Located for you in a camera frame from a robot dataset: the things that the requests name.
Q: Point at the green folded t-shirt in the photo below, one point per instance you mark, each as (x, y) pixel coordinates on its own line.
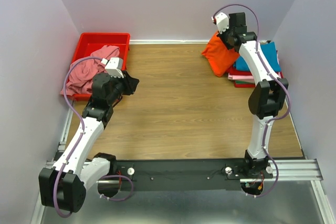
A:
(238, 82)

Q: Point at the red folded t-shirt upper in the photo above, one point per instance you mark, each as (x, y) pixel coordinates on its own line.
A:
(234, 71)

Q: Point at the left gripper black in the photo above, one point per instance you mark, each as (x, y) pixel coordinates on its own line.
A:
(130, 83)

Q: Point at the aluminium rail frame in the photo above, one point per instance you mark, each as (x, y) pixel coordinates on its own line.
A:
(152, 131)

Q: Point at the red plastic bin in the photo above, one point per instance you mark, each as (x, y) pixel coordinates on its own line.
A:
(90, 42)

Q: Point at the dusty pink crumpled t-shirt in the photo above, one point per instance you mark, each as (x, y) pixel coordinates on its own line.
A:
(80, 79)

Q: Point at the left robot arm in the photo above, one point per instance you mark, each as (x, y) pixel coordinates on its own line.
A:
(65, 184)

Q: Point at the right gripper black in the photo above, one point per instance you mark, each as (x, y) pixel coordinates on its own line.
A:
(221, 36)

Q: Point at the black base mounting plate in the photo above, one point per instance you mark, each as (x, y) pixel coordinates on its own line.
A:
(185, 174)

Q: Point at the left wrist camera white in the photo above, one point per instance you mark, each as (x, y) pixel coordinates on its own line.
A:
(113, 66)

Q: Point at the blue folded t-shirt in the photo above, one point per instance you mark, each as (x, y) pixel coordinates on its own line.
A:
(269, 51)

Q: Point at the pink folded t-shirt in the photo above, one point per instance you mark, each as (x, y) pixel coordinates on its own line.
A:
(240, 77)

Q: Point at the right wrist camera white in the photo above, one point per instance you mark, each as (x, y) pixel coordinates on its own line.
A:
(221, 20)

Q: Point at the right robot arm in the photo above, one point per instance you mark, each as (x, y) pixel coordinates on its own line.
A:
(268, 96)

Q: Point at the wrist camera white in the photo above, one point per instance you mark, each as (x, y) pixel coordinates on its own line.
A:
(221, 20)
(113, 66)

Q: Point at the orange t-shirt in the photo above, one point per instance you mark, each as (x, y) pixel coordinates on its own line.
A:
(218, 56)

